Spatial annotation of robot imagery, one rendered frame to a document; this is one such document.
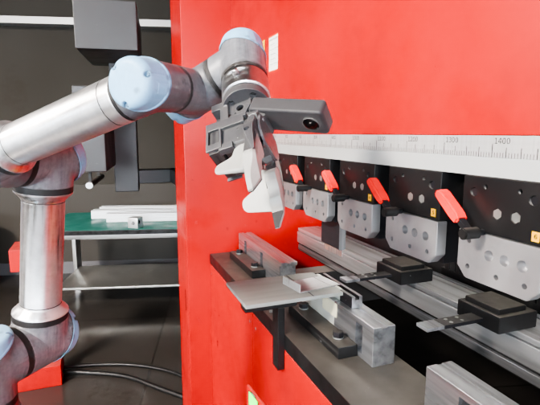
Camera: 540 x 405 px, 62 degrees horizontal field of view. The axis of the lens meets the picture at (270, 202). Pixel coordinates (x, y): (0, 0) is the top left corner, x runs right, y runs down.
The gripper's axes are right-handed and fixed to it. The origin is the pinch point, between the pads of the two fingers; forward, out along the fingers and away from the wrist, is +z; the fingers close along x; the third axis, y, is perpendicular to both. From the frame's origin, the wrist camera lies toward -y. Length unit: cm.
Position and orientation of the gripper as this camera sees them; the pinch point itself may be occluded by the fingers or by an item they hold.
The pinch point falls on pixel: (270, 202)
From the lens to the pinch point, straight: 55.9
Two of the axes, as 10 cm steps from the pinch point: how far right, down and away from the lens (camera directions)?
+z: 0.8, 7.9, -6.0
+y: -9.3, 2.8, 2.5
